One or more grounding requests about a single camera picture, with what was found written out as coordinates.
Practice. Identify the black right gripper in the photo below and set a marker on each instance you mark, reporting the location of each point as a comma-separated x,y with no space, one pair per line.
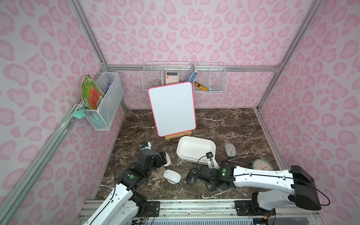
198,173

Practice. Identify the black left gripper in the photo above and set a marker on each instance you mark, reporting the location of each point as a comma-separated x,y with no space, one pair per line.
160,159

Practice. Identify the white computer mouse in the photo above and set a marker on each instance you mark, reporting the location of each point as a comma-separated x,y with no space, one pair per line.
172,176
168,160

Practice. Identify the black computer mouse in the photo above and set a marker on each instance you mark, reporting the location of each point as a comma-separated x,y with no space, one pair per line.
192,176

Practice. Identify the white plastic storage box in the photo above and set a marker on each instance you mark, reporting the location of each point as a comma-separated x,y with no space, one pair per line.
192,148

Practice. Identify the grey computer mouse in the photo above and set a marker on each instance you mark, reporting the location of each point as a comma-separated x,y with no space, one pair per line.
230,149

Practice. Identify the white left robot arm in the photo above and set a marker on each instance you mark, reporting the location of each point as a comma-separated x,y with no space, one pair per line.
124,203

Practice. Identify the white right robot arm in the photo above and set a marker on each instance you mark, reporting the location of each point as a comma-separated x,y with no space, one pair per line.
282,188

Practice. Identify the wooden easel stand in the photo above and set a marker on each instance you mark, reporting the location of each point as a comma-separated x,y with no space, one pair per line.
187,133

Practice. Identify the round green clock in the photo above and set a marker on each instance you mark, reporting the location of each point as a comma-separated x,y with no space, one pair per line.
261,164

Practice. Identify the pink framed whiteboard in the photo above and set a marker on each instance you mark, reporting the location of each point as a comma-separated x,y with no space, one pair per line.
173,108

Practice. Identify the white mesh side basket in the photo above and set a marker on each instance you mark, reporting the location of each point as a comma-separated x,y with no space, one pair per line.
102,118

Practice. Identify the yellow utility knife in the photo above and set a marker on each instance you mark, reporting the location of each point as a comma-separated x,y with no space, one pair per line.
200,86

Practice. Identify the green red snack bag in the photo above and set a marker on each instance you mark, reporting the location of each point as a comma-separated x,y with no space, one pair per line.
91,94

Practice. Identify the blue book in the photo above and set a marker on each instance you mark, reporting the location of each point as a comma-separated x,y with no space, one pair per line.
192,73

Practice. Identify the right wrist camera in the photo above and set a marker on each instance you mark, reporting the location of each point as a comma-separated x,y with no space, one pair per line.
212,163

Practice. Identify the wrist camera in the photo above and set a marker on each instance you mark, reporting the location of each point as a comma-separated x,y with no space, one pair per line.
212,163
145,145

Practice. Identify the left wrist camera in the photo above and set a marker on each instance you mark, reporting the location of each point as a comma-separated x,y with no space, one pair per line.
145,145

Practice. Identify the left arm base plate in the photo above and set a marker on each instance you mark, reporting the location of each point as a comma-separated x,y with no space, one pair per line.
149,208

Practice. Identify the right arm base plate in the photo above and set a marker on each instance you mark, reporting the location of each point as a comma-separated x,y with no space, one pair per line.
245,208

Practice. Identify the teal wall hook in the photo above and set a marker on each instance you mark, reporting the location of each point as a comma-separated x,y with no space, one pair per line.
79,114

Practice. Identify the white wire wall basket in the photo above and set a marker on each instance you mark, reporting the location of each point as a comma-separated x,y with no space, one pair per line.
212,76

